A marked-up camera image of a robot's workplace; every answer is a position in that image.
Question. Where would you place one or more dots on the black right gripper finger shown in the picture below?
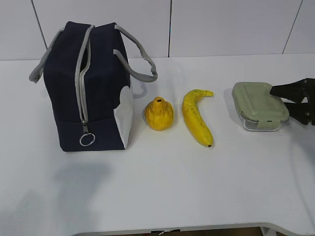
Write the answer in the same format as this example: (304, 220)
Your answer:
(302, 112)
(296, 91)

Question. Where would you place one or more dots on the green lid glass container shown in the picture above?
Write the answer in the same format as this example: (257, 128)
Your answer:
(257, 109)

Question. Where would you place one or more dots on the yellow banana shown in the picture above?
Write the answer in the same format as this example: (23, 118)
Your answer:
(193, 119)

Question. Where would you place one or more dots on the yellow toy pear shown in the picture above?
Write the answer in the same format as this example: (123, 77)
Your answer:
(159, 114)

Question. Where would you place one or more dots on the navy blue lunch bag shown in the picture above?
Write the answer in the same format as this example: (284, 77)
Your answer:
(87, 71)

